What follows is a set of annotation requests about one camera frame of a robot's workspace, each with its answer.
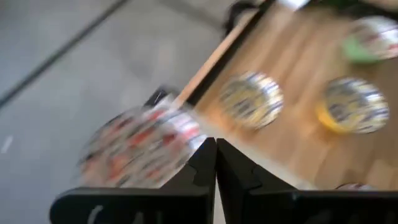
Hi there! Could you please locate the white plant pot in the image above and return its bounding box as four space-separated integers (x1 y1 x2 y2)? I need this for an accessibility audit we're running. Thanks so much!
276 0 312 11

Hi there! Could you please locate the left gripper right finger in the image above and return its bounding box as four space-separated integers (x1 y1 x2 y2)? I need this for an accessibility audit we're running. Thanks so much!
216 138 398 224

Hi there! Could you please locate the green potted plant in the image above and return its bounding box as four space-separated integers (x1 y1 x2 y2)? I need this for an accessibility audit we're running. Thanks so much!
312 0 398 16

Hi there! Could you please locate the red floral pattern bowl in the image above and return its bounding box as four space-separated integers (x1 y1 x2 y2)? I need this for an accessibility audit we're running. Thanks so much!
335 182 379 192
76 99 209 190

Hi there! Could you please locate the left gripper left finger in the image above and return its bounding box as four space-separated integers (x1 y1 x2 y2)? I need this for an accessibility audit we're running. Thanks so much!
49 136 218 224

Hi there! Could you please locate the yellow blue lemon pattern bowl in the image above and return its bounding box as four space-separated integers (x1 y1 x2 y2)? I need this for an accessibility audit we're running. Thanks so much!
217 70 285 131
315 76 391 135

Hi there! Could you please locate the red fruit pattern bowl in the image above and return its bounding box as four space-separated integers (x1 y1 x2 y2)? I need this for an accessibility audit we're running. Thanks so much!
340 15 398 65

